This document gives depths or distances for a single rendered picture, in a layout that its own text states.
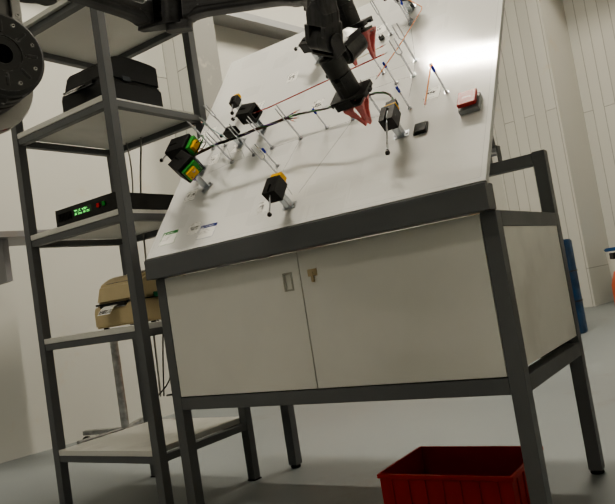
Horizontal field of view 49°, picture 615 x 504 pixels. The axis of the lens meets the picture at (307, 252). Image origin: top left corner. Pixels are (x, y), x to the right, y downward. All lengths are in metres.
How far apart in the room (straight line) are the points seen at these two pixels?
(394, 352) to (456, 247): 0.33
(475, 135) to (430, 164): 0.13
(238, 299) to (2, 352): 2.47
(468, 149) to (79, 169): 3.38
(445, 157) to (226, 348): 0.90
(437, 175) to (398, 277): 0.28
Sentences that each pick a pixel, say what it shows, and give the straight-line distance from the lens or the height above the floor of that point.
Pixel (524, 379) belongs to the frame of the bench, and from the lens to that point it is 1.67.
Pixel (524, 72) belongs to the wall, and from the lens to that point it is 9.16.
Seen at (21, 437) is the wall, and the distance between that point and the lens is 4.37.
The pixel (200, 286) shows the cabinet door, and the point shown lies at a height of 0.75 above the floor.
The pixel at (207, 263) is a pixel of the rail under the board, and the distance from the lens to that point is 2.08.
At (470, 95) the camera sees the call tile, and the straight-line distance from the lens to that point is 1.82.
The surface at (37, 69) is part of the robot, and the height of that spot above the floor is 1.11.
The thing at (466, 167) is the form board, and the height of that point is 0.91.
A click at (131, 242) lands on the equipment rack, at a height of 0.94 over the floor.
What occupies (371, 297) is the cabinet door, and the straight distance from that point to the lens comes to 1.80.
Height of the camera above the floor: 0.67
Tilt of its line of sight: 4 degrees up
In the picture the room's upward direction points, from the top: 9 degrees counter-clockwise
